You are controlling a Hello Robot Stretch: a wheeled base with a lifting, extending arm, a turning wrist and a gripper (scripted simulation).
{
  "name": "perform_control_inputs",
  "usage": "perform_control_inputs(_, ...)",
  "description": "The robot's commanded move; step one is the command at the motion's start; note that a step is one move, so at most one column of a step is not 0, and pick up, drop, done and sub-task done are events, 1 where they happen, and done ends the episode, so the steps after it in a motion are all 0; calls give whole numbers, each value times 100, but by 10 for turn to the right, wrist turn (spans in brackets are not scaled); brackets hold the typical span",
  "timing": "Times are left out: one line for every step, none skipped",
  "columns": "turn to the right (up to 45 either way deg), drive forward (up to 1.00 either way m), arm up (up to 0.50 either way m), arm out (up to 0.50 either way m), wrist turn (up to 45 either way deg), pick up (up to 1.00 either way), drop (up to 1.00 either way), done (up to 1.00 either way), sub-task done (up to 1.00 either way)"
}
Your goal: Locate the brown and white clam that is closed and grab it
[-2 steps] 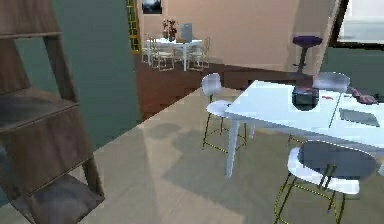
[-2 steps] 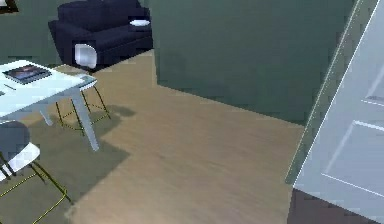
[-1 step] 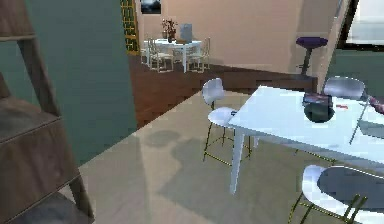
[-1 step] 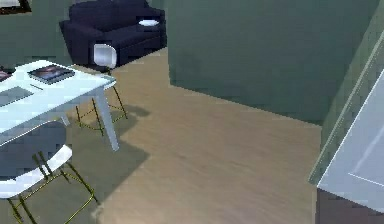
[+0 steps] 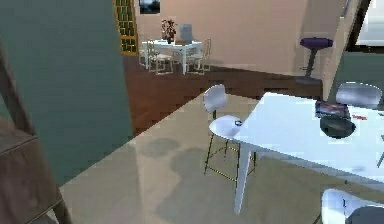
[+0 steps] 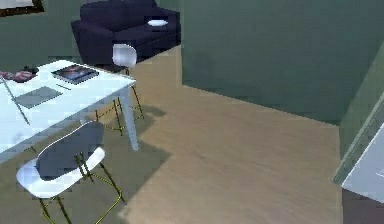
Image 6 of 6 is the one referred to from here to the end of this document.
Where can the white chair with brass legs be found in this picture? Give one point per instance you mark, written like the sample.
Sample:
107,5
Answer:
124,55
63,160

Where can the white oval dish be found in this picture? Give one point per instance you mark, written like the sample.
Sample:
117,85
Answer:
157,22

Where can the white dining table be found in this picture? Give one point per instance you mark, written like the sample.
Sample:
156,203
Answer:
83,96

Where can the dark navy sofa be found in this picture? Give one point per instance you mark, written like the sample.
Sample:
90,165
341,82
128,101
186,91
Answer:
100,36

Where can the dark book with picture cover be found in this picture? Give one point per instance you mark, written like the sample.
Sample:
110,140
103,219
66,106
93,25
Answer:
75,73

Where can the thin grey pen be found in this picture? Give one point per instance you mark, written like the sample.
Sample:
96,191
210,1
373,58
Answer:
63,87

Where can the grey flat tablet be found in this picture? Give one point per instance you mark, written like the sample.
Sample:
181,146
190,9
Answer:
37,96

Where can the dark red lumpy object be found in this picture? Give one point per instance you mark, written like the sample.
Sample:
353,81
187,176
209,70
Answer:
20,76

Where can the long thin grey rod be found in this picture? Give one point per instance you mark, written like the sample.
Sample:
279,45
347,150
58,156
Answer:
15,100

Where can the dark framed wall picture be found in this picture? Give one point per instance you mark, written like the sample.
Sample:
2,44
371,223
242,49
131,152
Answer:
20,8

